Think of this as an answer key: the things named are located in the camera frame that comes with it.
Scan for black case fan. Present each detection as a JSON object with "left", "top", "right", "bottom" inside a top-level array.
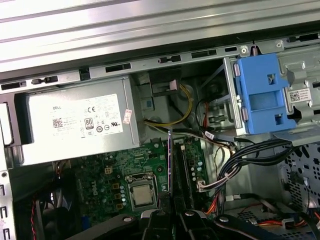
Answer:
[{"left": 29, "top": 184, "right": 83, "bottom": 240}]

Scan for blue RAM stick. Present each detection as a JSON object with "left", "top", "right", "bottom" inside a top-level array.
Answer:
[{"left": 167, "top": 126, "right": 174, "bottom": 194}]

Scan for silver CPU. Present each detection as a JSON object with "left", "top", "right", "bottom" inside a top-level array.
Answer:
[{"left": 132, "top": 186, "right": 153, "bottom": 206}]

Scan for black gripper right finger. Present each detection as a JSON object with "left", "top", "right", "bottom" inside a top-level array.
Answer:
[{"left": 173, "top": 199, "right": 280, "bottom": 240}]

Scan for black RAM slot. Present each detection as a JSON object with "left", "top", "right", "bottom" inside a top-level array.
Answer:
[{"left": 173, "top": 139, "right": 182, "bottom": 212}]

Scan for grey metal drive cage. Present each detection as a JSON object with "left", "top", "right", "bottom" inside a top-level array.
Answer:
[{"left": 222, "top": 41, "right": 320, "bottom": 148}]

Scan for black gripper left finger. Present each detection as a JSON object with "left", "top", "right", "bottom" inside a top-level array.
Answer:
[{"left": 66, "top": 191, "right": 176, "bottom": 240}]

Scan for perforated metal drive cage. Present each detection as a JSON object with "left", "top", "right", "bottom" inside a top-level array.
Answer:
[{"left": 273, "top": 139, "right": 320, "bottom": 240}]

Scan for silver power supply unit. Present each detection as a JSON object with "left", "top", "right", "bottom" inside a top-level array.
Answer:
[{"left": 13, "top": 77, "right": 141, "bottom": 167}]

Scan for blue disk carrier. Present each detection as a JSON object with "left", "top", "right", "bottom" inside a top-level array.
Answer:
[{"left": 233, "top": 53, "right": 297, "bottom": 136}]

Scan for yellow black power cable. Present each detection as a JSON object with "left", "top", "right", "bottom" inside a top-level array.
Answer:
[{"left": 143, "top": 83, "right": 194, "bottom": 129}]

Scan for red yellow orange wires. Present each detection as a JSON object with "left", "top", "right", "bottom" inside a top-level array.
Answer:
[{"left": 204, "top": 187, "right": 227, "bottom": 218}]

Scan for green motherboard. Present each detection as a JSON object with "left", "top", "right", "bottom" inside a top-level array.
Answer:
[{"left": 52, "top": 138, "right": 213, "bottom": 240}]

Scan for black white wire bundle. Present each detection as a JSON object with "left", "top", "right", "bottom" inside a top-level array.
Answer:
[{"left": 197, "top": 139, "right": 301, "bottom": 193}]

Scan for black PC case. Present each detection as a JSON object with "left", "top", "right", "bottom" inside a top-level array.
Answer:
[{"left": 0, "top": 37, "right": 320, "bottom": 240}]

